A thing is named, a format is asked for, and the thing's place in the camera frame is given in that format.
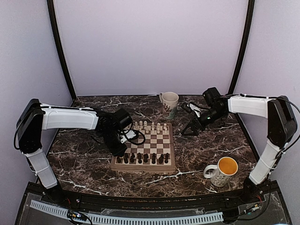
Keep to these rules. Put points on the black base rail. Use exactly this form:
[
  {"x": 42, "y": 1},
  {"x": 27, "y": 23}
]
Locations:
[{"x": 87, "y": 199}]

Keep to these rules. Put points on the white mug yellow inside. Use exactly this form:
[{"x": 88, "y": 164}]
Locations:
[{"x": 222, "y": 172}]

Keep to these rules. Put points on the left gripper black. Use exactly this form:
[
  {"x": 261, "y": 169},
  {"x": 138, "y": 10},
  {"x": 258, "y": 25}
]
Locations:
[{"x": 116, "y": 152}]

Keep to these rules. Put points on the wooden chess board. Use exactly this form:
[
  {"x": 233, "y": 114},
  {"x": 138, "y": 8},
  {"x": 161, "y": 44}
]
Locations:
[{"x": 158, "y": 144}]

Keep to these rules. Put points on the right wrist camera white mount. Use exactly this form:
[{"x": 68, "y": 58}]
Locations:
[{"x": 192, "y": 108}]

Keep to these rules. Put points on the white cable duct strip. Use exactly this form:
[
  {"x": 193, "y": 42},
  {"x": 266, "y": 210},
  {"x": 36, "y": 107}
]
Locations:
[{"x": 118, "y": 217}]

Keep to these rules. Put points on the white chess pieces row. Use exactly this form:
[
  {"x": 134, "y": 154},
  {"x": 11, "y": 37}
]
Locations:
[{"x": 152, "y": 128}]

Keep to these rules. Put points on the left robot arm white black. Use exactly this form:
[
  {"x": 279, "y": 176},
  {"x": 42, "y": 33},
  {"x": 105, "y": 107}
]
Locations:
[{"x": 38, "y": 119}]

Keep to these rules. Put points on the left black frame post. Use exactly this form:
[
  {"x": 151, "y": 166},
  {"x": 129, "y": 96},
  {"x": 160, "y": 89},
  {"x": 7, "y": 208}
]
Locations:
[{"x": 59, "y": 48}]

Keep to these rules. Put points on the black frame post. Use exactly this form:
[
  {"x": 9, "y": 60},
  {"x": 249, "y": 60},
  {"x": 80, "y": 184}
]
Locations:
[
  {"x": 243, "y": 46},
  {"x": 59, "y": 48}
]

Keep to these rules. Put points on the right black frame post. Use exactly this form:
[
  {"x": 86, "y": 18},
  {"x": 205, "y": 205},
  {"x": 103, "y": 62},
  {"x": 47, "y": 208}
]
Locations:
[{"x": 243, "y": 46}]

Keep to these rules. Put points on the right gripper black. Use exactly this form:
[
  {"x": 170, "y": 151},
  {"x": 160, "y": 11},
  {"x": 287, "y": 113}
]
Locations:
[{"x": 194, "y": 126}]

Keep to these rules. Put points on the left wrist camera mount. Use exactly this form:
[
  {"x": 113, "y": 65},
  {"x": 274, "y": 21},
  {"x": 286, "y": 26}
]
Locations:
[{"x": 127, "y": 135}]

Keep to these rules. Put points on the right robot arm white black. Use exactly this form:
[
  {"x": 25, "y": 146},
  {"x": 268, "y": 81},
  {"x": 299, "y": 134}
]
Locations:
[{"x": 278, "y": 113}]

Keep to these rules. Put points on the dark tall piece back row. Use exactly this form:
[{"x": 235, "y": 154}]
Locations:
[{"x": 161, "y": 159}]

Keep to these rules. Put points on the seashell pattern mug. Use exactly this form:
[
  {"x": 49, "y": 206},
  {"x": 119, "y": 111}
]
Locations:
[{"x": 169, "y": 102}]

